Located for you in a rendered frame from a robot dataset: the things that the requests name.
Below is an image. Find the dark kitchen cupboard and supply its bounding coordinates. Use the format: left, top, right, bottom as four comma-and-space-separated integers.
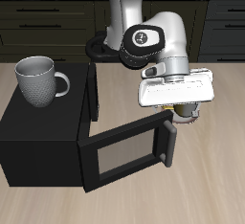
0, 0, 209, 64

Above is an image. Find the grey kitchen cupboard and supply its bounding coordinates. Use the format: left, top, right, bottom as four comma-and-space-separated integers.
197, 0, 245, 64

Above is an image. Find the grey dotted mug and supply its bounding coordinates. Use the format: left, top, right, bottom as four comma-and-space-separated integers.
13, 55, 71, 108

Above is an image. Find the black microwave oven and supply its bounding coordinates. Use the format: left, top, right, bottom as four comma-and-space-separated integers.
0, 60, 178, 193

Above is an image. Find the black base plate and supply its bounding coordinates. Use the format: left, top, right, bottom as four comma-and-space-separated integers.
84, 30, 128, 60

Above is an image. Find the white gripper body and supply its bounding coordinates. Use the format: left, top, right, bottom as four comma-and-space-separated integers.
137, 67, 215, 108

